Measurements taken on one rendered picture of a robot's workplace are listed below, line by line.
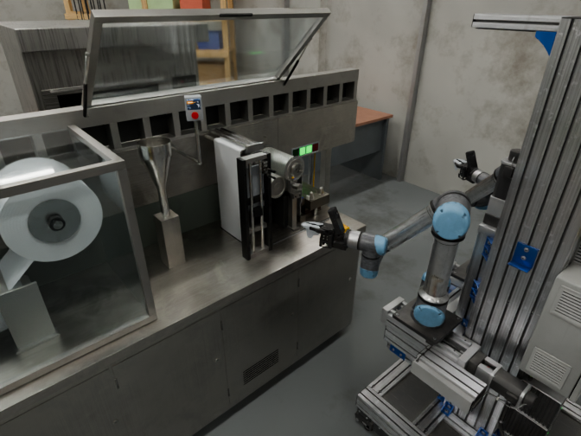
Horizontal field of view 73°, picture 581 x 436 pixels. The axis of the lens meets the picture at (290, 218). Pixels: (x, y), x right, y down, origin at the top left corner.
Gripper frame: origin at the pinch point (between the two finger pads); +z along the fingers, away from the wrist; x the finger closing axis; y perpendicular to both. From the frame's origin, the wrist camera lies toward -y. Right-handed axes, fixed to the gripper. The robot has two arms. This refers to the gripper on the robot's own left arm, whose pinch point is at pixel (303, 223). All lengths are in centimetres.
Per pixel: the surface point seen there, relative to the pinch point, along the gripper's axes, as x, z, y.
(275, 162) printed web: 49, 38, -11
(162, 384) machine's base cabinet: -42, 45, 73
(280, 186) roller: 42, 31, 0
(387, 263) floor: 181, -16, 100
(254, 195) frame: 15.4, 32.6, -2.0
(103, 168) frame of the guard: -56, 49, -28
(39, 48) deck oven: 57, 229, -61
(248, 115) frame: 56, 60, -33
